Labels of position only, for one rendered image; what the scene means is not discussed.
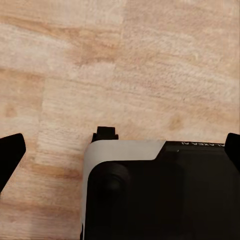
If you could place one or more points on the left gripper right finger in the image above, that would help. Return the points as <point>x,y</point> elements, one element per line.
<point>232,149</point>

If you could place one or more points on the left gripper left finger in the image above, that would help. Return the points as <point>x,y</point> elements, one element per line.
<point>12,149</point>

